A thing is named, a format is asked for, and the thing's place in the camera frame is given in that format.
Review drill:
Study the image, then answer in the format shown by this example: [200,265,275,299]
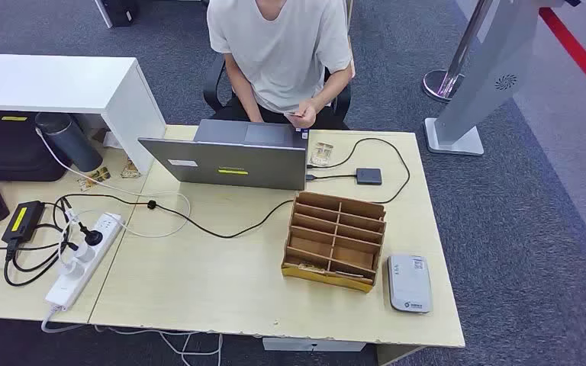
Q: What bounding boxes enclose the person's left hand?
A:
[297,98,319,129]

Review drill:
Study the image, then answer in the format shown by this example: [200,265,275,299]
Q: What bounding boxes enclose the stack of key cards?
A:
[311,142,334,167]

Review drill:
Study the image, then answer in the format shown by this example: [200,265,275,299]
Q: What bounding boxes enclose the person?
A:
[205,0,355,130]

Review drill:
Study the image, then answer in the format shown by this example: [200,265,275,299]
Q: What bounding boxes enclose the small black card reader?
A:
[356,167,383,186]

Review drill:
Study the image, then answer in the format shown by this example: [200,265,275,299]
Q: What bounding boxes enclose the wooden card organizer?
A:
[280,191,388,294]

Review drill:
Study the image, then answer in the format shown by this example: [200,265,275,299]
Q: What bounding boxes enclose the loose yellow key card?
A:
[76,166,111,192]
[120,159,143,180]

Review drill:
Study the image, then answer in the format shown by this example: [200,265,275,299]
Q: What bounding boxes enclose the white card reader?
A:
[387,254,433,314]

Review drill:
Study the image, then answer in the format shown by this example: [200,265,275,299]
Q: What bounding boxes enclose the grey laptop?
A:
[137,119,310,191]

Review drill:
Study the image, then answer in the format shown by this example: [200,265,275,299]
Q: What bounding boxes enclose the black office chair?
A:
[202,54,352,130]

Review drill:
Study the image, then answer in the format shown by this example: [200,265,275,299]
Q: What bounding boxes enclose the grey kiosk stand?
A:
[424,0,567,156]

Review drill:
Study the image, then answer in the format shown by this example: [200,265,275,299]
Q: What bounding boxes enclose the black computer tower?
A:
[94,0,140,29]

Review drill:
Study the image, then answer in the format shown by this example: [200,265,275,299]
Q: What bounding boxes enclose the dark grey bottle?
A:
[34,111,104,173]

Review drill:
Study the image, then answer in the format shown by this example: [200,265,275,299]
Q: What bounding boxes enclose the black plug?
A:
[78,224,105,247]

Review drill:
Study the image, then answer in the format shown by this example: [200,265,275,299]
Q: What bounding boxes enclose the white plug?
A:
[59,260,85,281]
[72,242,97,264]

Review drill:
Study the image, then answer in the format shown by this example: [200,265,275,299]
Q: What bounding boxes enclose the white desk shelf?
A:
[0,53,168,175]

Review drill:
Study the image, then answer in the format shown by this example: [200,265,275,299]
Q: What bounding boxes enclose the white power strip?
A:
[45,212,123,310]

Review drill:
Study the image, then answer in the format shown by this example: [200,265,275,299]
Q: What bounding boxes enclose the black bag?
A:
[0,111,72,183]

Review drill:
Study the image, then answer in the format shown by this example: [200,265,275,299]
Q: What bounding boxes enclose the black power adapter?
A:
[1,200,47,246]

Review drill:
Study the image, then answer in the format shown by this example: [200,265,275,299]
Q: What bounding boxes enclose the chrome stanchion post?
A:
[421,0,494,104]

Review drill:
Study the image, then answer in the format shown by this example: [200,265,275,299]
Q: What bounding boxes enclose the black laptop power cable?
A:
[53,137,411,239]

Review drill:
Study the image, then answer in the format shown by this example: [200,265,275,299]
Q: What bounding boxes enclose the white cable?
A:
[35,127,192,239]

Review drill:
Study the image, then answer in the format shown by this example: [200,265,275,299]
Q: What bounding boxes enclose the white cables under desk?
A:
[40,305,224,366]

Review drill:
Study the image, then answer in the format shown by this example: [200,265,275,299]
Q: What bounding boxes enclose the black adapter cable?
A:
[0,201,79,288]

